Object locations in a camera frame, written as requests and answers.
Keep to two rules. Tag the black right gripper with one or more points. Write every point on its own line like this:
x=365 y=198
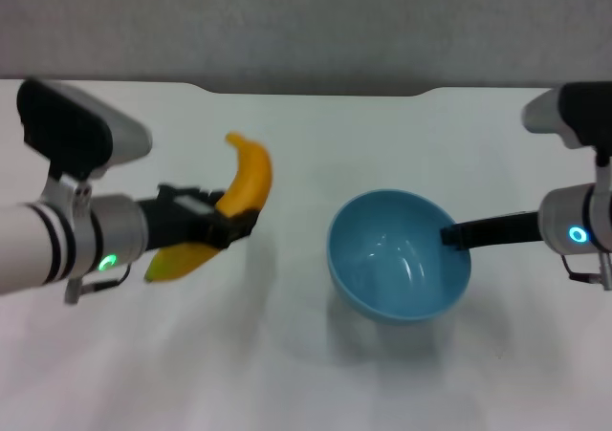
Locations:
x=518 y=230

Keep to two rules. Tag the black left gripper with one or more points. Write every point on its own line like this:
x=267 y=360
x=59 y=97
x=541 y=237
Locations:
x=177 y=228

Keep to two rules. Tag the yellow banana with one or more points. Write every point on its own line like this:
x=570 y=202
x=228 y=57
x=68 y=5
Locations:
x=253 y=173

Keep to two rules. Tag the blue bowl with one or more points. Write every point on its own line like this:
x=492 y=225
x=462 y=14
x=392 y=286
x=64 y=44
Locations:
x=382 y=264

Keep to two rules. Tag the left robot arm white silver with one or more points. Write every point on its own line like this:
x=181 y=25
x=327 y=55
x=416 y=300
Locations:
x=43 y=244

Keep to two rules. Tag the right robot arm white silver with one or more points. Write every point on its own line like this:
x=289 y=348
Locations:
x=574 y=221

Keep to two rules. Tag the right wrist camera black silver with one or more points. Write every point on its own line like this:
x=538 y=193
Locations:
x=569 y=111

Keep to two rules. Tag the wrist camera black silver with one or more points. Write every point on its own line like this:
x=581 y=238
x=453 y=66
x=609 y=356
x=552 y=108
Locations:
x=569 y=111
x=67 y=125

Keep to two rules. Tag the left wrist camera black silver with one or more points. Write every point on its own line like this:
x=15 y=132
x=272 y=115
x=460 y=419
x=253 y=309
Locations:
x=67 y=125

